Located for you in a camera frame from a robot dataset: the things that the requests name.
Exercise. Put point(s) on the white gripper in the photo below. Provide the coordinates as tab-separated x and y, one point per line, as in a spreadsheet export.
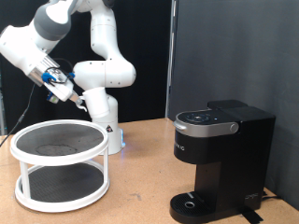
60	88

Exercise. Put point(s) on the black Keurig coffee machine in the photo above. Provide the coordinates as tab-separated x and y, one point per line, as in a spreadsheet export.
236	155

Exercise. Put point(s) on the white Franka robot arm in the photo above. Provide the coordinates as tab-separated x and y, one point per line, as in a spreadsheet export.
106	73

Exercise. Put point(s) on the white two-tier turntable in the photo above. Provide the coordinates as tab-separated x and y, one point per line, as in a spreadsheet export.
59	155

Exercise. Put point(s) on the black curtain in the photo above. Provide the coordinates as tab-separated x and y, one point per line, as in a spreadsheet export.
146	46

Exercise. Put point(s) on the grey partition panel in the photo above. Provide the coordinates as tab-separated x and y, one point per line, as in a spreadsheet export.
233	46

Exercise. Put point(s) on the wrist camera on blue mount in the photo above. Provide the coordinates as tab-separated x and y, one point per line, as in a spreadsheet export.
53	99

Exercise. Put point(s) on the metal frame post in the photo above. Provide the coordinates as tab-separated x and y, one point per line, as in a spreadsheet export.
2	118

